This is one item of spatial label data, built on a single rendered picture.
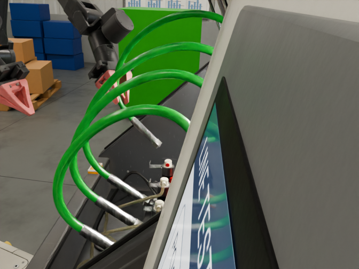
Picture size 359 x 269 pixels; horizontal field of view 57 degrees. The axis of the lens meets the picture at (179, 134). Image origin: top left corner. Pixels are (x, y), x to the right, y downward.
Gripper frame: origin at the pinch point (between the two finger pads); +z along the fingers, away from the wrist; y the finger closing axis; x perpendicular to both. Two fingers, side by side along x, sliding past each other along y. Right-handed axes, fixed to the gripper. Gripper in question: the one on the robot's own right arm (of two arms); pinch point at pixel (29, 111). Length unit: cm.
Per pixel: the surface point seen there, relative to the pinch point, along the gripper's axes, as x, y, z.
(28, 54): 332, -263, -175
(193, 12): 15.0, 36.5, 7.1
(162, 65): 308, -103, -28
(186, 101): 38.6, 12.1, 20.2
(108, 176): -3.3, 7.5, 21.2
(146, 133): 16.1, 8.4, 19.7
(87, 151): -4.2, 8.7, 15.0
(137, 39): 16.6, 22.6, 2.1
